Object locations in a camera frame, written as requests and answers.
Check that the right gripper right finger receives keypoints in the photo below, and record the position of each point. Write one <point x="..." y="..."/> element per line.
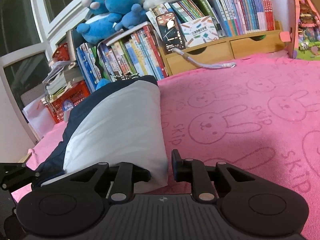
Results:
<point x="195" y="173"/>

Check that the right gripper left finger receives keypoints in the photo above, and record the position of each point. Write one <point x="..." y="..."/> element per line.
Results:
<point x="124" y="178"/>

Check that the navy white jacket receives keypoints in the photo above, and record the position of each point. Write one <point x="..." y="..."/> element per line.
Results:
<point x="119" y="122"/>

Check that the white paper bag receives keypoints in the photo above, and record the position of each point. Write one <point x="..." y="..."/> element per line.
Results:
<point x="39" y="117"/>

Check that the red plastic crate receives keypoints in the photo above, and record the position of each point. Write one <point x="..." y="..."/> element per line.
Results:
<point x="76" y="94"/>

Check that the pink bunny towel mat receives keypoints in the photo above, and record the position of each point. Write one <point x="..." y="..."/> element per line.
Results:
<point x="255" y="127"/>

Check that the stack of books and papers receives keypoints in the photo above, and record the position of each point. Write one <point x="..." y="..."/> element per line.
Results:
<point x="63" y="76"/>

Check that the wooden drawer shelf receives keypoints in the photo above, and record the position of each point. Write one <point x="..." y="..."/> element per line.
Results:
<point x="225" y="49"/>

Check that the row of colourful books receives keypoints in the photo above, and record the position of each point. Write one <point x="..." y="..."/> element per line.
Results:
<point x="129" y="54"/>

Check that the smartphone with dark screen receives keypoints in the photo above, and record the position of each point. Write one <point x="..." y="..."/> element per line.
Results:
<point x="170" y="32"/>

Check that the white box with pencils print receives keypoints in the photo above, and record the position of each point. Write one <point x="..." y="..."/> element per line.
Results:
<point x="199" y="31"/>

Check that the blue plush toy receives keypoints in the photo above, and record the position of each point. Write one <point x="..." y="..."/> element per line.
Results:
<point x="109" y="17"/>

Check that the second row of books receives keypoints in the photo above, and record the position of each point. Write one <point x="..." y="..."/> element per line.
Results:
<point x="230" y="17"/>

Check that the pink wooden miniature house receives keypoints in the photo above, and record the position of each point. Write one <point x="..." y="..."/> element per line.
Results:
<point x="302" y="37"/>

